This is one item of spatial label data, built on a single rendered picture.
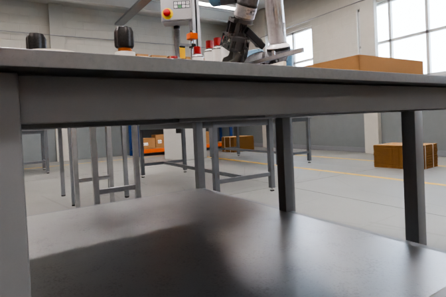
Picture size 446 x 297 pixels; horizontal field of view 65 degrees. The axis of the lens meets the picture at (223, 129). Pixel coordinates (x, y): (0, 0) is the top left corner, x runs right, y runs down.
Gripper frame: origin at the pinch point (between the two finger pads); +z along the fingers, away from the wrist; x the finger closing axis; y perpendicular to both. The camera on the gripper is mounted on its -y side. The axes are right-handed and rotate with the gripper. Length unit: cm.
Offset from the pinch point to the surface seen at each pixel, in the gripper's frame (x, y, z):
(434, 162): -69, -418, 141
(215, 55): -11.7, 2.5, -2.0
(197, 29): -61, -15, 0
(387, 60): 59, 3, -26
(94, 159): -118, 16, 117
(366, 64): 60, 11, -25
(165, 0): -75, -1, -10
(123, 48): -42, 30, 7
